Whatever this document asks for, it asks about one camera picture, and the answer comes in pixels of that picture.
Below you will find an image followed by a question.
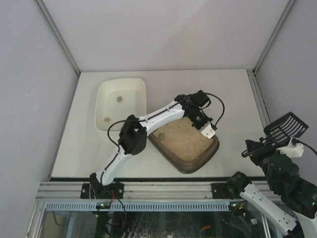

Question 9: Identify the aluminium frame post left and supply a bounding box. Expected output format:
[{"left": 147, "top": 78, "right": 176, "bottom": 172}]
[{"left": 33, "top": 0, "right": 81, "bottom": 77}]

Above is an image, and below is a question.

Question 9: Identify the dark brown litter box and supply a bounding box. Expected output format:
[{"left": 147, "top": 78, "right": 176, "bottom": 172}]
[{"left": 148, "top": 117, "right": 220, "bottom": 174}]

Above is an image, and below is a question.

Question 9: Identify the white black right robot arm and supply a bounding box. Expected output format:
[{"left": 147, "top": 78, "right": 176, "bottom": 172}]
[{"left": 226, "top": 137, "right": 317, "bottom": 238}]

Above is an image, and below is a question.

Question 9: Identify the black camera cable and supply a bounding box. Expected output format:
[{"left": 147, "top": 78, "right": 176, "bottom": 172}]
[
  {"left": 297, "top": 140, "right": 317, "bottom": 157},
  {"left": 204, "top": 92, "right": 225, "bottom": 129}
]

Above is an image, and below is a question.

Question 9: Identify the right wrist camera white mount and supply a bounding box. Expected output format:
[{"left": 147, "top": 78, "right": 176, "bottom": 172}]
[{"left": 277, "top": 137, "right": 304, "bottom": 158}]

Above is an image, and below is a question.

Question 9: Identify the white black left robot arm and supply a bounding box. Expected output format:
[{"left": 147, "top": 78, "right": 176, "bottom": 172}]
[{"left": 89, "top": 90, "right": 216, "bottom": 198}]

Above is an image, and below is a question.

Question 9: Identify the grey slotted cable duct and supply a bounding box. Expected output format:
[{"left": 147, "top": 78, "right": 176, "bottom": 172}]
[{"left": 46, "top": 201, "right": 230, "bottom": 212}]

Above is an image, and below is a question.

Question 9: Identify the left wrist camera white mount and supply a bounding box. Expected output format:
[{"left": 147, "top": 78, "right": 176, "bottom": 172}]
[{"left": 199, "top": 122, "right": 216, "bottom": 139}]

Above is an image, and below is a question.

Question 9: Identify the aluminium frame post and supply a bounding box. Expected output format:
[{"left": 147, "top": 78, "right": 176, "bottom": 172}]
[
  {"left": 253, "top": 0, "right": 297, "bottom": 74},
  {"left": 33, "top": 0, "right": 81, "bottom": 77}
]

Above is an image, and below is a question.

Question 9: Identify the black right camera cable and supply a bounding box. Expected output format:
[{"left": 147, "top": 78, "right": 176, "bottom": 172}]
[{"left": 297, "top": 140, "right": 317, "bottom": 157}]

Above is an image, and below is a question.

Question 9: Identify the aluminium frame post right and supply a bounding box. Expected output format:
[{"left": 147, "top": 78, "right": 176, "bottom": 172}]
[{"left": 253, "top": 0, "right": 297, "bottom": 74}]

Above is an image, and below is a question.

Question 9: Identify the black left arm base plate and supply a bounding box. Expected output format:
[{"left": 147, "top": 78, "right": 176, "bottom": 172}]
[{"left": 80, "top": 182, "right": 124, "bottom": 199}]

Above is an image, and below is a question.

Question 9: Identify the black left camera cable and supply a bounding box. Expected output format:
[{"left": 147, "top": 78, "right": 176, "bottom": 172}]
[{"left": 204, "top": 92, "right": 225, "bottom": 129}]

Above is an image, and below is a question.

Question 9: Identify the white plastic tub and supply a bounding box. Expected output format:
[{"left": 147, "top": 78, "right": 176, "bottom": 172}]
[{"left": 95, "top": 78, "right": 147, "bottom": 132}]

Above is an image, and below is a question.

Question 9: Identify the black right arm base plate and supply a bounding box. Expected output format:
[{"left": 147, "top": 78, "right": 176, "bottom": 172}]
[{"left": 211, "top": 183, "right": 240, "bottom": 199}]

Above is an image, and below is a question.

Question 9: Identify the black litter scoop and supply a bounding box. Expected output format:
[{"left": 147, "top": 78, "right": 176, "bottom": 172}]
[{"left": 264, "top": 112, "right": 309, "bottom": 147}]

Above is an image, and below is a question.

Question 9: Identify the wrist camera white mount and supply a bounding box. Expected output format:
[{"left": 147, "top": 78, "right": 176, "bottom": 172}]
[
  {"left": 199, "top": 122, "right": 216, "bottom": 139},
  {"left": 277, "top": 137, "right": 304, "bottom": 158}
]

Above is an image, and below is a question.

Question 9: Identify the aluminium front rail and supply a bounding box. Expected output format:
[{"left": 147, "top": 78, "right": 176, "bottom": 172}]
[{"left": 36, "top": 180, "right": 306, "bottom": 202}]

